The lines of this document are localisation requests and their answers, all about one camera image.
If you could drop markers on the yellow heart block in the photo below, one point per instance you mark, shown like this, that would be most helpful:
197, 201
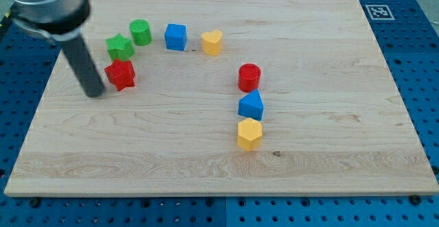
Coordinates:
212, 42

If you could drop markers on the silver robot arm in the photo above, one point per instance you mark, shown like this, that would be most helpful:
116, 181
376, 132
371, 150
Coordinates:
60, 21

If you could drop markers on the blue triangle block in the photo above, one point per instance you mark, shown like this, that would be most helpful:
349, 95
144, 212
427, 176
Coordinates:
251, 105

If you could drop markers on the green star block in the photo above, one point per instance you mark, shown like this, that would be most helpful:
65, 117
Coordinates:
120, 47

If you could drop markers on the wooden board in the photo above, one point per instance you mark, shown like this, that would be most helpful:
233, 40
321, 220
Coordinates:
334, 123

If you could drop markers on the red cylinder block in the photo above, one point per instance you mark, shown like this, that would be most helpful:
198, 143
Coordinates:
248, 77

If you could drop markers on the yellow hexagon block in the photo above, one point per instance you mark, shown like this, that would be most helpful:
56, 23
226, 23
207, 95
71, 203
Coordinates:
249, 134

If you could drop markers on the white fiducial marker tag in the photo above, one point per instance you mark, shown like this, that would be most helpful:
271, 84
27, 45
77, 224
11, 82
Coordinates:
379, 12

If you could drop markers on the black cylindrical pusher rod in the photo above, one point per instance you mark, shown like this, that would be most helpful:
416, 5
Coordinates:
83, 66

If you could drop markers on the red star block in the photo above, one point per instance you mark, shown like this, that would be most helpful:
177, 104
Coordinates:
121, 74

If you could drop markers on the blue cube block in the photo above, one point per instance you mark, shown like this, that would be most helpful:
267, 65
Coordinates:
176, 37

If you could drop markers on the green cylinder block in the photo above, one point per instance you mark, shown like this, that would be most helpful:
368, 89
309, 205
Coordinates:
140, 32

